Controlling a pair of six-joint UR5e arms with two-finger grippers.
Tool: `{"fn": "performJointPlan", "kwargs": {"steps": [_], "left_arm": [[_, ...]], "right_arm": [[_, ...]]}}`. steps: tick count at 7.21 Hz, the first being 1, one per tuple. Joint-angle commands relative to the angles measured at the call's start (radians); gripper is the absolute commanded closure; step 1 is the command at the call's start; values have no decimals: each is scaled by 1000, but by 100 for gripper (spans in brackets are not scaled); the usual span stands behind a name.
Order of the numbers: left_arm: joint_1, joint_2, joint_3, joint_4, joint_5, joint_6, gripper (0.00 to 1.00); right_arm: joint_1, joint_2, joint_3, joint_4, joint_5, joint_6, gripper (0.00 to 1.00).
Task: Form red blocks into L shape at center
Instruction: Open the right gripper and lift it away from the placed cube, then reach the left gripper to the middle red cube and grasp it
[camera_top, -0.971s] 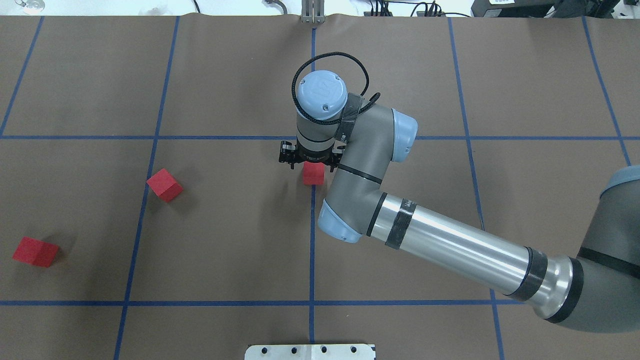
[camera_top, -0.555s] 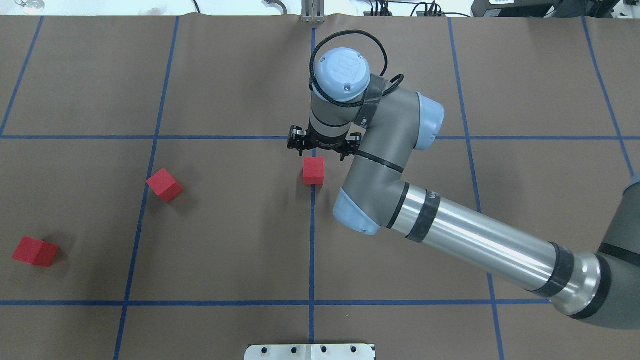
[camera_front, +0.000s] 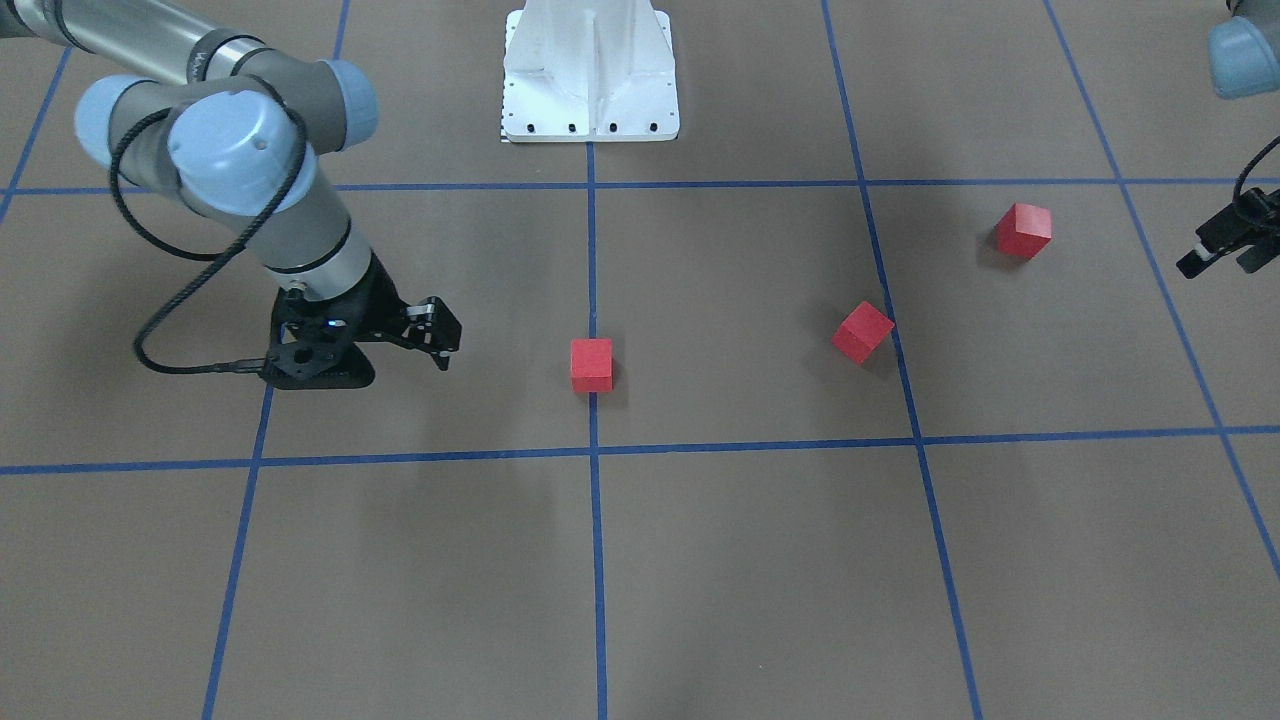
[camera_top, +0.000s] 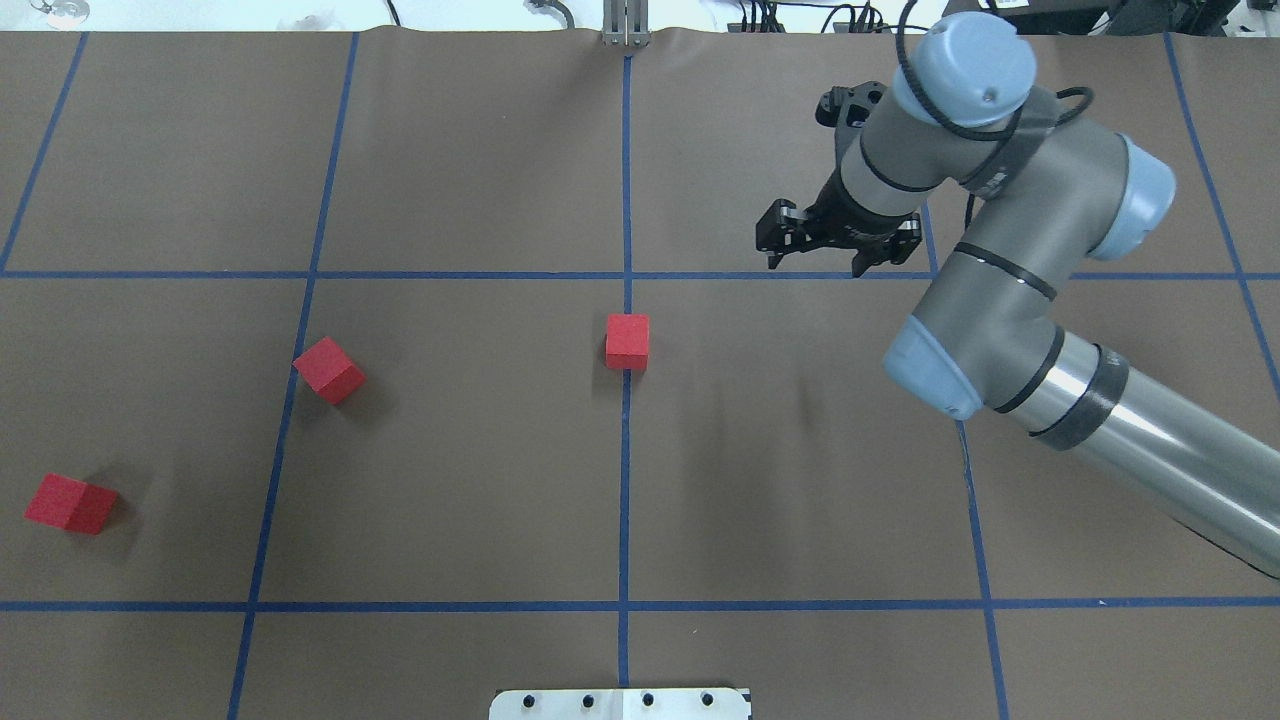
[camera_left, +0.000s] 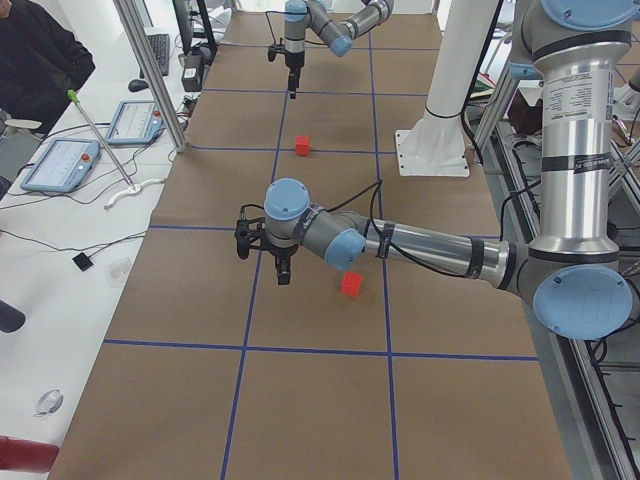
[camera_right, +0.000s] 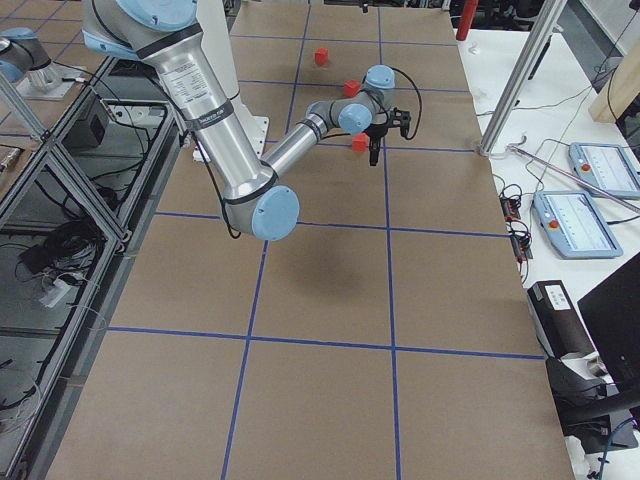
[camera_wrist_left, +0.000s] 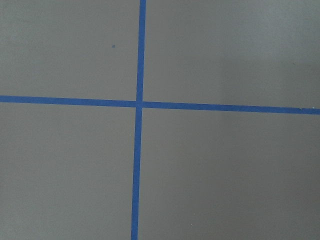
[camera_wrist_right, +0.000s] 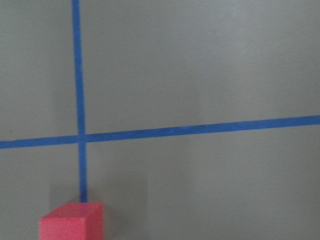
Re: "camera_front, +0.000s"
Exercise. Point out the red block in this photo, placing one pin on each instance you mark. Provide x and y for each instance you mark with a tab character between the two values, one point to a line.
862	332
591	365
1024	230

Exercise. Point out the brown paper table mat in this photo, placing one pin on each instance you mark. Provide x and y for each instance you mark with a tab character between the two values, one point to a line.
1051	493

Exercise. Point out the white pedestal column with base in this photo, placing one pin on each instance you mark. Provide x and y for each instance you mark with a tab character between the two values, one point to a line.
589	72

